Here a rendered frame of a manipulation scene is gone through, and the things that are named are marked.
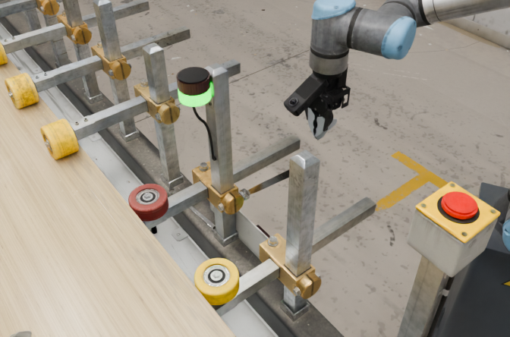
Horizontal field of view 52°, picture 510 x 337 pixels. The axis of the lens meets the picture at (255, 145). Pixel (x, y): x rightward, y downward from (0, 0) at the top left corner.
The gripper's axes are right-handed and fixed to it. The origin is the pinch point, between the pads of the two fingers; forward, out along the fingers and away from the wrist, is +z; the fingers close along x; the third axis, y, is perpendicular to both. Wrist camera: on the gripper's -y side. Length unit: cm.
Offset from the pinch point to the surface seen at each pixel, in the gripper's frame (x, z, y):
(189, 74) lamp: -4, -35, -37
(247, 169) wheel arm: -1.6, -2.6, -23.3
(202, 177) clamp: 1.1, -4.4, -34.0
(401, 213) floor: 10, 83, 68
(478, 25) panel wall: 86, 75, 234
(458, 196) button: -54, -40, -32
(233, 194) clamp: -7.7, -4.4, -31.8
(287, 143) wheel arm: -0.8, -3.4, -10.5
